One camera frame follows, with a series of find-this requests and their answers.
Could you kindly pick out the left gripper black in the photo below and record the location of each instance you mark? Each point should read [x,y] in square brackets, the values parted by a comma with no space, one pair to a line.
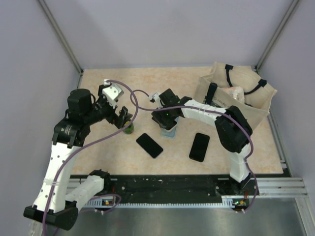
[119,121]

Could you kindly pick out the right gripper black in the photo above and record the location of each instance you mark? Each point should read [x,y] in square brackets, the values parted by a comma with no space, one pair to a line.
[159,114]

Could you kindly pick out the bare black phone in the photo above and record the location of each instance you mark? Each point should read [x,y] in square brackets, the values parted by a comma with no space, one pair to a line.
[151,147]

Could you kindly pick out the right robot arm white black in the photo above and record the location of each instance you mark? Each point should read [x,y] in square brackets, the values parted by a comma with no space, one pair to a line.
[233,130]

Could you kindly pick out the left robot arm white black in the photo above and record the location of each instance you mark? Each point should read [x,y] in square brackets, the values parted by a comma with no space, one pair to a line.
[53,205]

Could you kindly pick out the green glass bottle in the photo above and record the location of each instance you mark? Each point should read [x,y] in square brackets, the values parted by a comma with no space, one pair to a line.
[128,124]

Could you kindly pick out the beige canvas tote bag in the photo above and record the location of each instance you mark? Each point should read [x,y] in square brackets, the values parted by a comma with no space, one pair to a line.
[229,85]

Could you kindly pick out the pink white item in bag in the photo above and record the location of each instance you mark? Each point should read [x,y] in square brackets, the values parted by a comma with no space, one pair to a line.
[236,92]

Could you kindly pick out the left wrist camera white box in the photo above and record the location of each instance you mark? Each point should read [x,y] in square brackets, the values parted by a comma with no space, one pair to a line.
[112,92]

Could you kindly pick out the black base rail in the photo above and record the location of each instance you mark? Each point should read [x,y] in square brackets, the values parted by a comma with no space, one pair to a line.
[177,189]

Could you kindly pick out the white slotted cable duct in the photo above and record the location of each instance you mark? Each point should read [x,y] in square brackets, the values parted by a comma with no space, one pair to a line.
[225,202]

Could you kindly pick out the right aluminium frame post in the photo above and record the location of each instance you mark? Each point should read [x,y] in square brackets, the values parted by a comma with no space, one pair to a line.
[293,6]

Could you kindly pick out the aluminium frame post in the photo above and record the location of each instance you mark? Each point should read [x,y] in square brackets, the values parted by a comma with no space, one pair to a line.
[293,6]
[60,35]

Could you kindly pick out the left aluminium frame post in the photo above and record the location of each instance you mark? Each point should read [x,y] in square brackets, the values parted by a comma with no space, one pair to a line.
[60,35]

